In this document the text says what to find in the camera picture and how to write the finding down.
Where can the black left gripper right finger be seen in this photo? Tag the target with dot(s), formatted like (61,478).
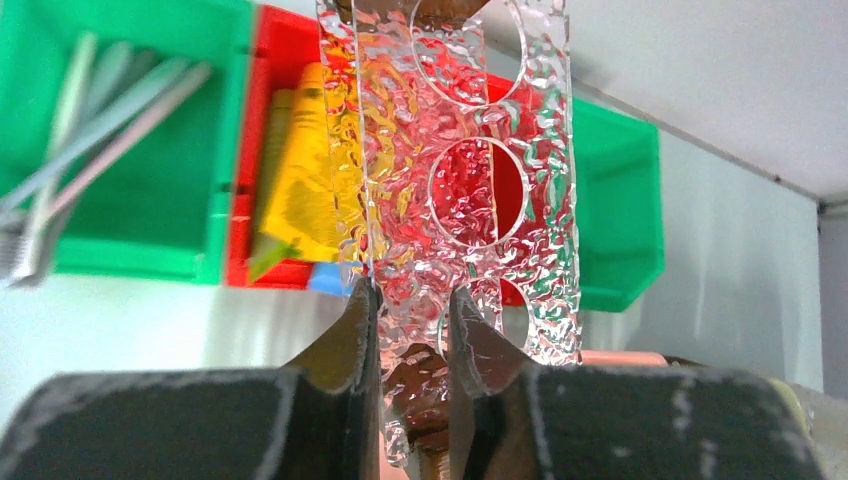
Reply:
(513,418)

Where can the green bin with toothbrushes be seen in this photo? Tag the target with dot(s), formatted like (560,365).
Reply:
(161,211)

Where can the green bin far right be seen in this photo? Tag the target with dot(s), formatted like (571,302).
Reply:
(619,207)

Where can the red bin with toothpaste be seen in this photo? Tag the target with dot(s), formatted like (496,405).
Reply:
(285,42)

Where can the brown wooden toothbrush holder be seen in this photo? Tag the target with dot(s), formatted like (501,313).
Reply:
(407,86)

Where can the red bin with holder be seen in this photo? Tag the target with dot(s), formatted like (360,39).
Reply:
(506,187)

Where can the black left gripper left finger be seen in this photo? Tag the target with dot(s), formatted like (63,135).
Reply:
(316,417)

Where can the pink perforated basket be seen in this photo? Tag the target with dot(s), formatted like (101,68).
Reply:
(622,359)

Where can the green toothpaste tube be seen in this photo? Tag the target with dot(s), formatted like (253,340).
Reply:
(266,250)

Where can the white toothbrush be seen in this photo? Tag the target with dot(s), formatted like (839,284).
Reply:
(107,104)

